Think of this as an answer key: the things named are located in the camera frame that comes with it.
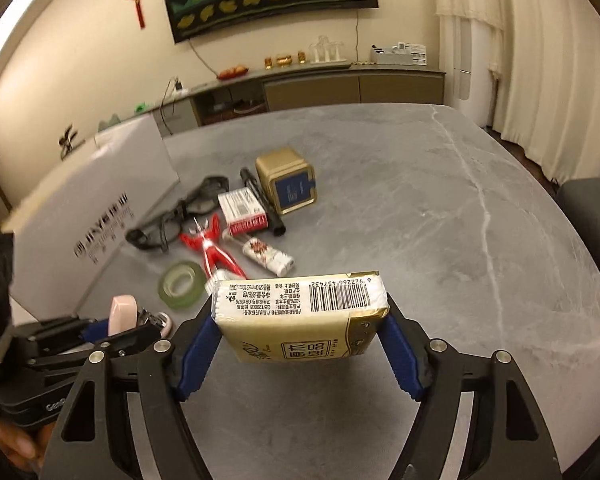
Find green tape roll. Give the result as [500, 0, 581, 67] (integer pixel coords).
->
[158, 261, 207, 310]

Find red silver hero figure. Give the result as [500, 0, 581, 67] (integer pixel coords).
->
[178, 214, 248, 280]

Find yellow tissue pack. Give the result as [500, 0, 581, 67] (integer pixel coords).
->
[211, 271, 390, 363]

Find black glasses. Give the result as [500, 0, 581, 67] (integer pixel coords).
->
[125, 176, 230, 252]

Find red white card box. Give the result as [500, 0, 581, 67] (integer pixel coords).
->
[218, 188, 268, 236]

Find black marker pen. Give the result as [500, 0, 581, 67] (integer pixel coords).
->
[239, 167, 286, 236]

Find gold square tin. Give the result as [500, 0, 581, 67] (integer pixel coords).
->
[256, 146, 317, 214]

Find person left hand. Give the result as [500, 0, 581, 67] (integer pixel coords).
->
[0, 419, 56, 472]

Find white cardboard box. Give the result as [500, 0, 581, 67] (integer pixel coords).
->
[3, 116, 180, 320]

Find red fruit bowl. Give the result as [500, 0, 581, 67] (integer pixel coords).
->
[216, 65, 249, 81]

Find long grey tv cabinet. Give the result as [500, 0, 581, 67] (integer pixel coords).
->
[147, 62, 445, 136]

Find clear glasses on tray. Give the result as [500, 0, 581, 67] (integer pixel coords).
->
[309, 36, 346, 63]

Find cream curtain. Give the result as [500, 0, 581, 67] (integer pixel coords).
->
[436, 0, 600, 183]

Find white organiser box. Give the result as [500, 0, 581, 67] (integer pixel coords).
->
[370, 41, 428, 67]

